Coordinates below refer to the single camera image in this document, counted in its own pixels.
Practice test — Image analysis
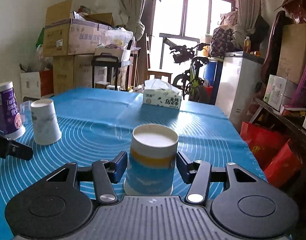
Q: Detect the white red paper bag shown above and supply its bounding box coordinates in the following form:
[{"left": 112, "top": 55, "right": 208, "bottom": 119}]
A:
[{"left": 20, "top": 70, "right": 54, "bottom": 101}]

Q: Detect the pink plastic rack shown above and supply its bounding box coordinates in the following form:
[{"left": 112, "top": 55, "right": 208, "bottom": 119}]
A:
[{"left": 291, "top": 65, "right": 306, "bottom": 108}]

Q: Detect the blue yellow paper cup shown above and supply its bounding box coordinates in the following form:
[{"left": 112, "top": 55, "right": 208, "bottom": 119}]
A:
[{"left": 124, "top": 124, "right": 178, "bottom": 196}]

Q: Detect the clear plastic cup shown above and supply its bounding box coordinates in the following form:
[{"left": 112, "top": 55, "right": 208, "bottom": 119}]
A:
[{"left": 20, "top": 101, "right": 32, "bottom": 125}]

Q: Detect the red bucket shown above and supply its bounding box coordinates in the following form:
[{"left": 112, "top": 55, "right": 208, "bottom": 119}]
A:
[{"left": 203, "top": 86, "right": 212, "bottom": 101}]

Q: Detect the white green tissue box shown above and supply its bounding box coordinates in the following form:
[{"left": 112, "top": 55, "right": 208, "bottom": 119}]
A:
[{"left": 143, "top": 79, "right": 182, "bottom": 109}]

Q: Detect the red gift bag rear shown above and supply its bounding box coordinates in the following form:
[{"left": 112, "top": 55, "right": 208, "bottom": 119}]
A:
[{"left": 240, "top": 122, "right": 289, "bottom": 171}]

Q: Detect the white patterned paper cup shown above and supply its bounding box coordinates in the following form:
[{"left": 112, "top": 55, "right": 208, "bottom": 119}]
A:
[{"left": 30, "top": 99, "right": 62, "bottom": 146}]

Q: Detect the beige tied curtain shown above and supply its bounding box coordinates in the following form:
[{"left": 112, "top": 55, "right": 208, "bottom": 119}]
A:
[{"left": 118, "top": 0, "right": 145, "bottom": 41}]

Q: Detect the floral fabric bag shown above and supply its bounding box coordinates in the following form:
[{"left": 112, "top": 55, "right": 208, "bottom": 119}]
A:
[{"left": 210, "top": 25, "right": 241, "bottom": 57}]

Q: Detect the lower stacked cardboard box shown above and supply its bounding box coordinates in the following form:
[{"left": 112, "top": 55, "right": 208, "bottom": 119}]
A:
[{"left": 53, "top": 54, "right": 94, "bottom": 95}]

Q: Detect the clear plastic storage bin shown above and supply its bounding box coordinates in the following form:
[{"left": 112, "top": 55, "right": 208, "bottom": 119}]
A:
[{"left": 104, "top": 30, "right": 133, "bottom": 49}]

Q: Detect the black metal cart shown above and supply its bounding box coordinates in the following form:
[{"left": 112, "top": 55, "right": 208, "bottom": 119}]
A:
[{"left": 91, "top": 54, "right": 131, "bottom": 90}]

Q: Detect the blue silicone baking mat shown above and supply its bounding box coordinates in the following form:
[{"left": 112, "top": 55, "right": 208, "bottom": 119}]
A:
[{"left": 0, "top": 88, "right": 265, "bottom": 239}]

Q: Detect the red gift bag front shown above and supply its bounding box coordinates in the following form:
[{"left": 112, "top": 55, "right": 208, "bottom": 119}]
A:
[{"left": 264, "top": 139, "right": 303, "bottom": 188}]

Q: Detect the wooden chair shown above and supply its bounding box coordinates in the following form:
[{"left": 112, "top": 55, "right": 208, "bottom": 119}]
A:
[{"left": 144, "top": 34, "right": 172, "bottom": 83}]

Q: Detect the tall brown cardboard box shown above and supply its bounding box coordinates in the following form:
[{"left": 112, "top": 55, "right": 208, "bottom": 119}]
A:
[{"left": 276, "top": 23, "right": 306, "bottom": 85}]

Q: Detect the dark wooden shelf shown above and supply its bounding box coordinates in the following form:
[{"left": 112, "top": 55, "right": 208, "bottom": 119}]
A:
[{"left": 250, "top": 98, "right": 306, "bottom": 180}]

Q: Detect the blue water barrel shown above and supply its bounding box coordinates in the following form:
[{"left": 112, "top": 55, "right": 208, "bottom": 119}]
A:
[{"left": 204, "top": 59, "right": 217, "bottom": 86}]

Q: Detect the purple white paper cup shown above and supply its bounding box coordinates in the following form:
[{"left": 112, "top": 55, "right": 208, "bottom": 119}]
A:
[{"left": 0, "top": 81, "right": 26, "bottom": 140}]

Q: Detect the large top cardboard box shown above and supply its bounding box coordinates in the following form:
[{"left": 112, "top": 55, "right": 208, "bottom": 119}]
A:
[{"left": 42, "top": 0, "right": 115, "bottom": 57}]

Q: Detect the red gift bag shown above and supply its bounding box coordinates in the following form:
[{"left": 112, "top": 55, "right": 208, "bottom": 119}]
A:
[
  {"left": 240, "top": 122, "right": 289, "bottom": 171},
  {"left": 264, "top": 139, "right": 303, "bottom": 188}
]

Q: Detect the black bicycle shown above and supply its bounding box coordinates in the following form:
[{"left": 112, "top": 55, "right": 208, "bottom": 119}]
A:
[{"left": 163, "top": 37, "right": 211, "bottom": 104}]

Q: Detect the orange drink bottle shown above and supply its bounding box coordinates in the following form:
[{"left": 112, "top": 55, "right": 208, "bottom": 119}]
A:
[{"left": 243, "top": 36, "right": 251, "bottom": 54}]

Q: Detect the white chest freezer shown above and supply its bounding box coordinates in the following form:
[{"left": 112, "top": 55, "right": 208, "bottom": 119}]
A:
[{"left": 215, "top": 51, "right": 264, "bottom": 132}]

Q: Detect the white green carton box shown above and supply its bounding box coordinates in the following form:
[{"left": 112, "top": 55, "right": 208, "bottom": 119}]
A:
[{"left": 263, "top": 75, "right": 298, "bottom": 112}]

